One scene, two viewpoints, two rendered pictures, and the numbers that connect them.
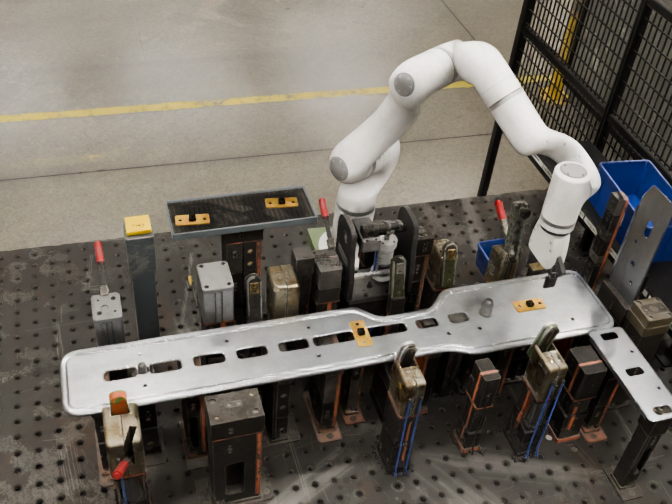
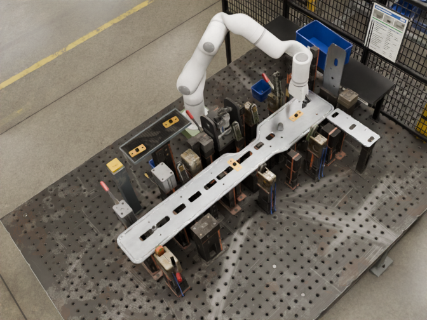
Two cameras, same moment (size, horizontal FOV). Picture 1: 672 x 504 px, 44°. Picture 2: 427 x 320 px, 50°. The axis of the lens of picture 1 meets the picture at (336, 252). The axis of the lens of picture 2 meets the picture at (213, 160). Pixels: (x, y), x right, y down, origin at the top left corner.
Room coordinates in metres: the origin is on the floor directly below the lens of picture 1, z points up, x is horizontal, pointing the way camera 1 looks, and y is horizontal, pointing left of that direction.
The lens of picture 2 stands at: (0.14, 0.33, 2.97)
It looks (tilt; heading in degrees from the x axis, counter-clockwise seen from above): 55 degrees down; 347
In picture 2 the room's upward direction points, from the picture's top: 9 degrees counter-clockwise
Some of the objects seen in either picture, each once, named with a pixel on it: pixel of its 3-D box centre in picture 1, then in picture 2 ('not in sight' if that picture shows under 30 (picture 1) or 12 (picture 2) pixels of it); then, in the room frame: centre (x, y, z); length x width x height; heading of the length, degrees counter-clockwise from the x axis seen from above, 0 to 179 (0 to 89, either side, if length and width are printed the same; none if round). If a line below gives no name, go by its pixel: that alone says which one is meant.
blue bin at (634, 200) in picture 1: (641, 210); (322, 46); (1.92, -0.85, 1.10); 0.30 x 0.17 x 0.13; 15
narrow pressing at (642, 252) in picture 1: (639, 246); (333, 70); (1.66, -0.77, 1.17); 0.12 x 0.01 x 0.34; 21
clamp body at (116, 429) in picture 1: (130, 473); (173, 272); (1.03, 0.40, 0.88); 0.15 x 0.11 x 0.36; 21
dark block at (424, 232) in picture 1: (410, 287); (238, 128); (1.69, -0.22, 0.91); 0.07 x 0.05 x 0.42; 21
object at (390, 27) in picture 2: not in sight; (386, 32); (1.67, -1.07, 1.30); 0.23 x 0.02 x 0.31; 21
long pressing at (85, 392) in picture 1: (353, 338); (232, 168); (1.40, -0.07, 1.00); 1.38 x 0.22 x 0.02; 111
